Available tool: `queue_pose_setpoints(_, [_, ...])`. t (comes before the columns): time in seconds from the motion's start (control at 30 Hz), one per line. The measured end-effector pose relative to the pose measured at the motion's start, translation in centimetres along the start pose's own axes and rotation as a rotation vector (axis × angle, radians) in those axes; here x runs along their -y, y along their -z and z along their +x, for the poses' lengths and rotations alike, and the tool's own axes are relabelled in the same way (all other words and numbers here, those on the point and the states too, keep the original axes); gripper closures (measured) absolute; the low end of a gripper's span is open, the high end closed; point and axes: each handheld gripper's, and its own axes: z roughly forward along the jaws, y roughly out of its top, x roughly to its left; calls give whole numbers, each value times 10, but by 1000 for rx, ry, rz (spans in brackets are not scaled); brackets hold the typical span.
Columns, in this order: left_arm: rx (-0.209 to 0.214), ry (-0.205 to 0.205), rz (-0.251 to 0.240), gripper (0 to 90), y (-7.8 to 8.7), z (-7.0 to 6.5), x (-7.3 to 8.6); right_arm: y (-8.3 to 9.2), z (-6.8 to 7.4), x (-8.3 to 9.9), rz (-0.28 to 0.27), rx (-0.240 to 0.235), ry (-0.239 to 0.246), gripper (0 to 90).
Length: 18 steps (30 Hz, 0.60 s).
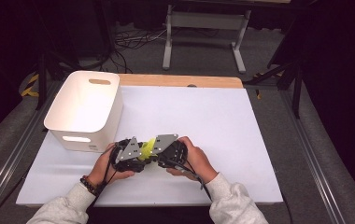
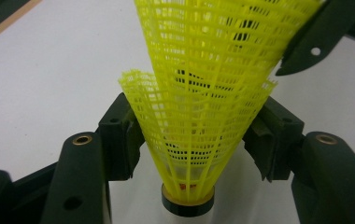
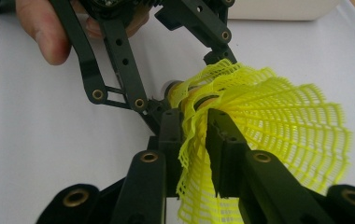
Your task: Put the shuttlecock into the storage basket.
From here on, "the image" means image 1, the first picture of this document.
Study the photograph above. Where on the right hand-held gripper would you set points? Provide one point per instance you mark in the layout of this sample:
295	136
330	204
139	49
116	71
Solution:
164	143

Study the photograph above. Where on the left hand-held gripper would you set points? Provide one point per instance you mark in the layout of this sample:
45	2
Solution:
129	152

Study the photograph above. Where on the yellow shuttlecock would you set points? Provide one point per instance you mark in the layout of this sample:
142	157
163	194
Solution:
147	150

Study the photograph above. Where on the white plastic storage bin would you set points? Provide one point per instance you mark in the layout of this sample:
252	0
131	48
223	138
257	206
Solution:
82	105

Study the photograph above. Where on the person's left hand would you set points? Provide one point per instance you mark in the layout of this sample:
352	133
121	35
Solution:
102	169

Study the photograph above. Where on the person's right hand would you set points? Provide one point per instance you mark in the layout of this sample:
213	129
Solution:
200	161

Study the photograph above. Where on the black tripod stand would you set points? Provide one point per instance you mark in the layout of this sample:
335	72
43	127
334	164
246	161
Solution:
43	81

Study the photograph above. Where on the black metal stand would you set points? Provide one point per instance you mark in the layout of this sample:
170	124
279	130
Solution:
297	90

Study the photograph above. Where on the aluminium floor rail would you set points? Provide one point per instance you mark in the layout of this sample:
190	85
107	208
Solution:
312	161
13	155

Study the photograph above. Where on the grey metal desk frame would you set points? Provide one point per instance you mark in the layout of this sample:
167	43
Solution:
206	20

